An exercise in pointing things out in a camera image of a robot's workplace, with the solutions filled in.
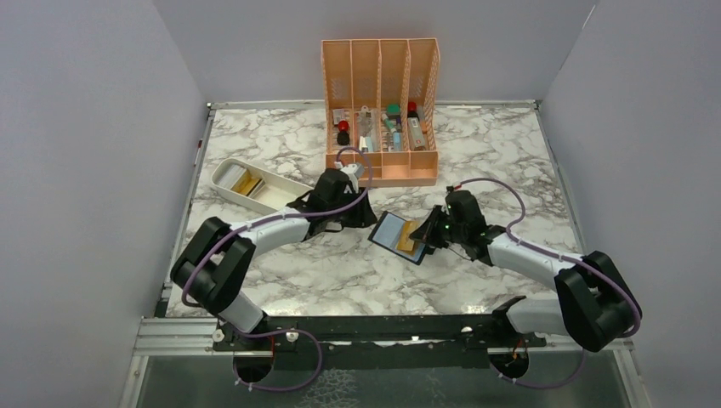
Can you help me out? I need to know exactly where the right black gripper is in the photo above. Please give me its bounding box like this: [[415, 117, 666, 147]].
[[411, 204, 467, 248]]

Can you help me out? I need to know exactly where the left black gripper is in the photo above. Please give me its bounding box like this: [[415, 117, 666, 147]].
[[326, 186, 378, 228]]

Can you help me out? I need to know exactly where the gold credit card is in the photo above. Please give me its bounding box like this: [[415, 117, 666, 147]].
[[395, 220, 420, 255]]

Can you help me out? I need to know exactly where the black leather card holder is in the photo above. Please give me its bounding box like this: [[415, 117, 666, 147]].
[[368, 211, 426, 265]]

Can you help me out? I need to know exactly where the white plastic tray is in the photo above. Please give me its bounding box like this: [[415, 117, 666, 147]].
[[211, 158, 312, 215]]

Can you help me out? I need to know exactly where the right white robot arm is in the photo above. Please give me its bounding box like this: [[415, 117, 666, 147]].
[[407, 190, 642, 352]]

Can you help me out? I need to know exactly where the black round item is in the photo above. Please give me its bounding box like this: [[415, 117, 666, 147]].
[[336, 131, 350, 146]]

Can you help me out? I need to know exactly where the grey stapler box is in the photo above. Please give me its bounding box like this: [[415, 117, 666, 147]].
[[407, 116, 428, 151]]

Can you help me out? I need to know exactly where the green cap item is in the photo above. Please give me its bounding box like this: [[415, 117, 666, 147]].
[[386, 104, 401, 116]]

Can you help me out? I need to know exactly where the orange desk organizer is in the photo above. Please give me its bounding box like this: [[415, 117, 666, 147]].
[[321, 37, 440, 187]]

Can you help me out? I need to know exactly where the red cap bottle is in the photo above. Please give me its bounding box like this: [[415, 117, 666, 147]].
[[407, 101, 419, 118]]

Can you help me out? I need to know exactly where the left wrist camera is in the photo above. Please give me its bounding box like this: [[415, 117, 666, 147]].
[[334, 161, 365, 194]]

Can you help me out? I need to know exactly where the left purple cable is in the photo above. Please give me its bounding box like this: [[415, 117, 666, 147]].
[[179, 147, 374, 394]]

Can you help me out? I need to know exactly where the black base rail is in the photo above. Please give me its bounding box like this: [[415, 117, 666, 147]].
[[212, 314, 546, 371]]

